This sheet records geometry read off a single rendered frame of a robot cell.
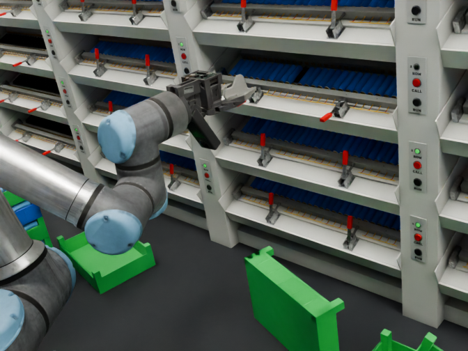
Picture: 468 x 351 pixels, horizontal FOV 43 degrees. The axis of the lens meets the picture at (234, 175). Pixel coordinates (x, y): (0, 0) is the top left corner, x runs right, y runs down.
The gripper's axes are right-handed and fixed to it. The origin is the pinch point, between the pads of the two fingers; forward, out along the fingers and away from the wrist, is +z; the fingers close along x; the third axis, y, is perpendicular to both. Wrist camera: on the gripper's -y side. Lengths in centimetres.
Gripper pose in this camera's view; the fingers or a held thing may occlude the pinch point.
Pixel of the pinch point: (240, 90)
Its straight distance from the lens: 136.2
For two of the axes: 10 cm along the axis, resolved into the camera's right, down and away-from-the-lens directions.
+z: 6.6, -4.0, 6.3
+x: -7.4, -2.1, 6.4
